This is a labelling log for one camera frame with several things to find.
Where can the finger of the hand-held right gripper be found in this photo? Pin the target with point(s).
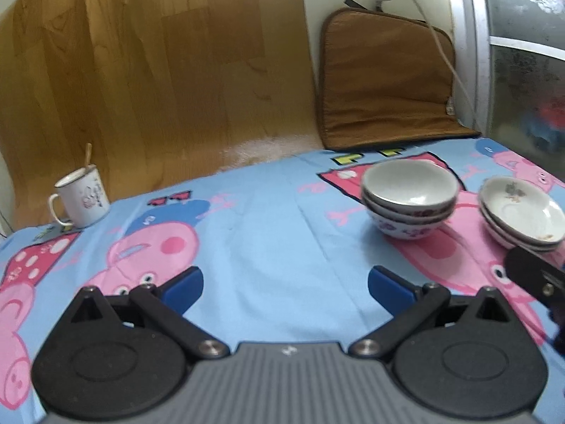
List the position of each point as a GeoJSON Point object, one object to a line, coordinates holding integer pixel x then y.
{"type": "Point", "coordinates": [529, 274]}
{"type": "Point", "coordinates": [559, 331]}

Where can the brown heating pad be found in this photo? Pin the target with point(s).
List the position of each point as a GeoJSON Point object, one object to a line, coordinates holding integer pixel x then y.
{"type": "Point", "coordinates": [388, 79]}

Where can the frosted glass sliding door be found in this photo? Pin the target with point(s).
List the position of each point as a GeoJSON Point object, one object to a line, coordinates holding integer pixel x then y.
{"type": "Point", "coordinates": [516, 53]}

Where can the black tape strip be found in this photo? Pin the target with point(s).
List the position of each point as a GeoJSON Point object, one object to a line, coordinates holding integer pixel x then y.
{"type": "Point", "coordinates": [352, 3]}

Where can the white enamel mug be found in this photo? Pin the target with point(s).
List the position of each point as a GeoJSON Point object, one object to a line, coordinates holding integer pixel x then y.
{"type": "Point", "coordinates": [84, 198]}

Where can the wood pattern vinyl sheet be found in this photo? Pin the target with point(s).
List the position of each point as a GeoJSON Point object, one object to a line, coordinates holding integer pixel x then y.
{"type": "Point", "coordinates": [154, 66]}

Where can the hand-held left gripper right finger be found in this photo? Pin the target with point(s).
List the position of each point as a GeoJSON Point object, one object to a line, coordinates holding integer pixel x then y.
{"type": "Point", "coordinates": [390, 286]}

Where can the white floral bowl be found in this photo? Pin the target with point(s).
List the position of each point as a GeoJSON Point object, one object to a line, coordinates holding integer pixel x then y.
{"type": "Point", "coordinates": [404, 230]}
{"type": "Point", "coordinates": [426, 217]}
{"type": "Point", "coordinates": [406, 181]}

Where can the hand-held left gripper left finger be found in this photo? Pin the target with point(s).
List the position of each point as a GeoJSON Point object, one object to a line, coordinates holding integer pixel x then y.
{"type": "Point", "coordinates": [183, 286]}

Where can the cartoon pig printed blanket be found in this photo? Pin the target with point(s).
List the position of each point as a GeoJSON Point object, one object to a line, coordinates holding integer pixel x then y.
{"type": "Point", "coordinates": [273, 212]}

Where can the white scalloped plate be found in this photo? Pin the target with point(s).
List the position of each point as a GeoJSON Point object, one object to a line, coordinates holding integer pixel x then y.
{"type": "Point", "coordinates": [521, 207]}
{"type": "Point", "coordinates": [493, 226]}
{"type": "Point", "coordinates": [507, 243]}

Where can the golden spoon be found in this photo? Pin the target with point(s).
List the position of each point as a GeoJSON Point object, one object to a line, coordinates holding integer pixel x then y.
{"type": "Point", "coordinates": [88, 157]}

